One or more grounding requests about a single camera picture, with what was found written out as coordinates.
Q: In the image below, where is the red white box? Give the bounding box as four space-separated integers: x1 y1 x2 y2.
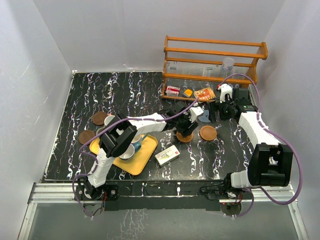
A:
165 85 181 97

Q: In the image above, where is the yellow grey sponge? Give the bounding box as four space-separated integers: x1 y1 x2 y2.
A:
182 89 193 98

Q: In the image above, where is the blue mug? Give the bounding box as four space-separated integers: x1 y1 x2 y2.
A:
131 134 148 152

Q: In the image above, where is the dark wooden coaster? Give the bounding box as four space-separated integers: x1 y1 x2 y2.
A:
92 111 108 126
78 129 96 145

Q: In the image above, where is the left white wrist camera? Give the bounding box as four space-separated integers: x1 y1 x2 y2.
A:
188 106 204 123

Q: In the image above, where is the clear plastic cup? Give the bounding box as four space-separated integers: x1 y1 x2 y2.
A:
221 57 235 72

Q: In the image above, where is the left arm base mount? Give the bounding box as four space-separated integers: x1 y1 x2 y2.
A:
72 174 120 221

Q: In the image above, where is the purple cable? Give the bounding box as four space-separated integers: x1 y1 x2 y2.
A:
217 73 304 218
72 97 200 221

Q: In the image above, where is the grey cup white inside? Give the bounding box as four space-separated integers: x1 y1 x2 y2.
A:
119 144 136 164

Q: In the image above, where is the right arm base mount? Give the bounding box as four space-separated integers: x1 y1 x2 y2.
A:
199 173 254 219

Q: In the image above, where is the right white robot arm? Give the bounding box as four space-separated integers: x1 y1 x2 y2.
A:
209 84 293 199

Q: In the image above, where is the orange wooden shelf rack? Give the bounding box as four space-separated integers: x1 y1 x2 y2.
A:
161 36 269 101

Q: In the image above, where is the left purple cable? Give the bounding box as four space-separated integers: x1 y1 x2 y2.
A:
72 97 200 221

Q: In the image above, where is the white yellow box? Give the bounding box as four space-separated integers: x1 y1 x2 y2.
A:
155 145 181 167

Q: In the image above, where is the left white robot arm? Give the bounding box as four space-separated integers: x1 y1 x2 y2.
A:
75 101 204 200

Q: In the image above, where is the blue silicone coaster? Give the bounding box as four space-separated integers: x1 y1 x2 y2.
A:
198 110 211 123

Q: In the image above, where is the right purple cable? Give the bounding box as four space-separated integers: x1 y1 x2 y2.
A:
217 73 304 218

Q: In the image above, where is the brown white cup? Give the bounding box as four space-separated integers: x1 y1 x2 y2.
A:
104 115 115 127

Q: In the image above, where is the light wooden coaster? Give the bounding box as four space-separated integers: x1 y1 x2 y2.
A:
199 125 218 142
176 131 194 143

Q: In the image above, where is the orange snack packet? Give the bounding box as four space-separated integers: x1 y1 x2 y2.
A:
194 87 216 102

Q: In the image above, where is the yellow tray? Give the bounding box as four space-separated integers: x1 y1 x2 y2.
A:
89 134 159 176

